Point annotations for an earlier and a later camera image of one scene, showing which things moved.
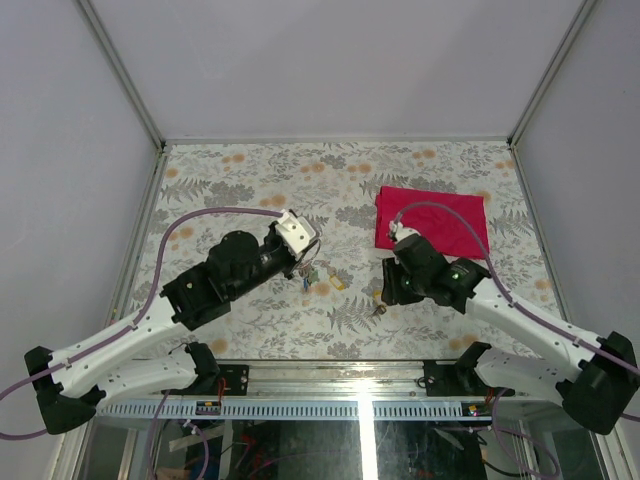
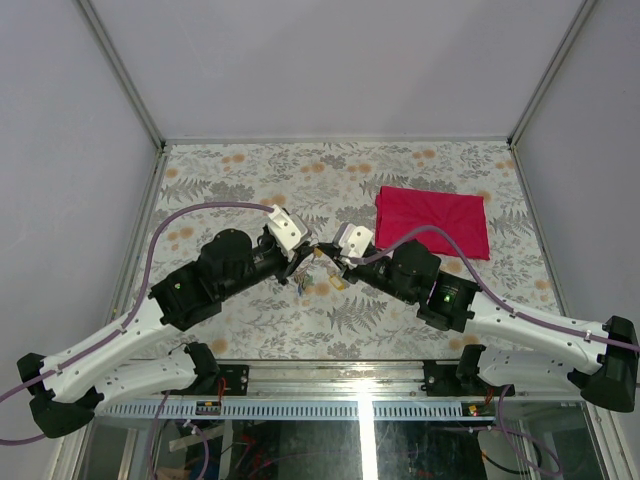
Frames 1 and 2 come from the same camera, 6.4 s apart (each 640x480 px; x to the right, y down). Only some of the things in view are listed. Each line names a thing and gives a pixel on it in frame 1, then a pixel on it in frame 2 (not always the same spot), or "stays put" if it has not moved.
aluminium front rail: (337, 390) stays put
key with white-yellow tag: (335, 279) stays put
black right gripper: (391, 292) -> (348, 269)
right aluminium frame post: (550, 72) stays put
